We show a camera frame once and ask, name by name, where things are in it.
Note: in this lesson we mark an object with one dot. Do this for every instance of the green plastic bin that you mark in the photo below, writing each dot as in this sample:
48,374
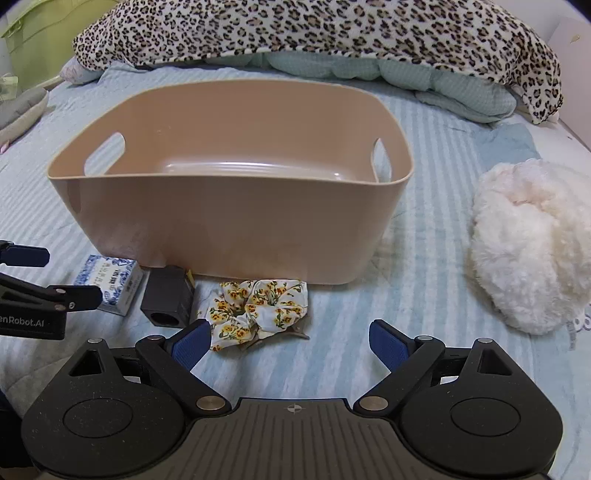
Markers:
46,27

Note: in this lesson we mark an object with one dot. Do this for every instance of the grey cushion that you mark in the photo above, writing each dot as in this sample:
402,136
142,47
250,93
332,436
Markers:
18,108

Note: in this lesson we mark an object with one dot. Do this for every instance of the small black box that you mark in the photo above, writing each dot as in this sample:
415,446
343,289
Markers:
167,297

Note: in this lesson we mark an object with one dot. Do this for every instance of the light green quilt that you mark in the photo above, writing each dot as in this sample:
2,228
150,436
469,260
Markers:
415,78

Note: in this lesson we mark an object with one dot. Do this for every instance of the white fluffy plush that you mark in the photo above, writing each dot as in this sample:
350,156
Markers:
531,249

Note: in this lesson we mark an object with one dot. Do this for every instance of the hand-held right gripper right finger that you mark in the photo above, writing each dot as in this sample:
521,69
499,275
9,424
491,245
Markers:
387,344

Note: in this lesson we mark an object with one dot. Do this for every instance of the yellow floral white scrunchie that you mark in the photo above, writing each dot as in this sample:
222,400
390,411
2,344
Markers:
256,309

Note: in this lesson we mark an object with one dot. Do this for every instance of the leopard print blanket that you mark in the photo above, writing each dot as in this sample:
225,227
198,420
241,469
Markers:
323,32

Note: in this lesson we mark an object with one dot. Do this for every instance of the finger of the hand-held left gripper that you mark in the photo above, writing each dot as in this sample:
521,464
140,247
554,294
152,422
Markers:
27,256
78,297

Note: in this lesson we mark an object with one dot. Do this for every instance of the blue and white patterned box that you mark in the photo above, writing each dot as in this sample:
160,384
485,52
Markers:
108,281

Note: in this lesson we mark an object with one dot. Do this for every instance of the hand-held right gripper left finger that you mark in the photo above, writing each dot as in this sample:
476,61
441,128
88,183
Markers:
193,344

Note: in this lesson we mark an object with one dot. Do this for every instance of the beige plastic storage basket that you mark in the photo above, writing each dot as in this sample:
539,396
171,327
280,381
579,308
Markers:
231,230

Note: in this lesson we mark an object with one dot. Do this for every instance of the light blue cloth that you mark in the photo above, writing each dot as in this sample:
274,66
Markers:
508,141

